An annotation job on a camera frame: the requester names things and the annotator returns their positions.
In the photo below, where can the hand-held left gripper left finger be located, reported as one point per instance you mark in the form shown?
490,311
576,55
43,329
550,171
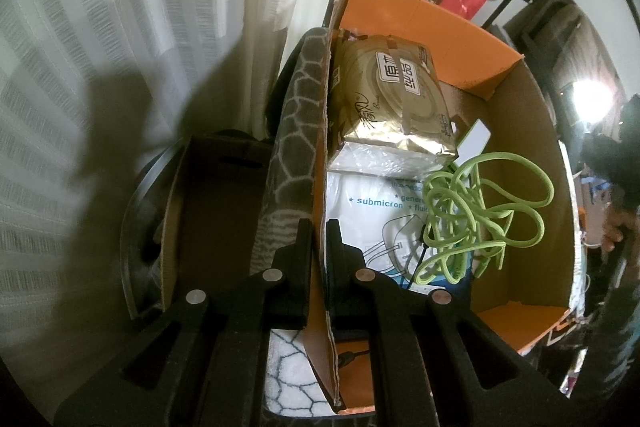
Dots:
303,257

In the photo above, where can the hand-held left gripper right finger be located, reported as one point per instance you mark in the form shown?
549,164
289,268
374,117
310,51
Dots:
334,257

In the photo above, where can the white plastic-wrapped packet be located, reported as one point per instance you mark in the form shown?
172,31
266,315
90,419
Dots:
375,162

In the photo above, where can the gold tissue pack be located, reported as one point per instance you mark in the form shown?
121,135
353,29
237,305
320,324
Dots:
390,97

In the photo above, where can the orange cardboard box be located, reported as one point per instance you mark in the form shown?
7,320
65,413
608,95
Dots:
400,7

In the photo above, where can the person's right hand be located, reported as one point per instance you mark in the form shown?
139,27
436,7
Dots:
612,232

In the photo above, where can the white face mask packet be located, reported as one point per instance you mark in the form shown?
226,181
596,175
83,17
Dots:
360,217

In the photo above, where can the bright lamp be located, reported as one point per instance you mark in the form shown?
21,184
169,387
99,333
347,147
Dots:
587,99

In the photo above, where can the brown cardboard box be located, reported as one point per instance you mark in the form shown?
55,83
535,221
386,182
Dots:
215,217

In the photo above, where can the sheer striped white curtain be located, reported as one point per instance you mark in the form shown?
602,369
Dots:
100,7

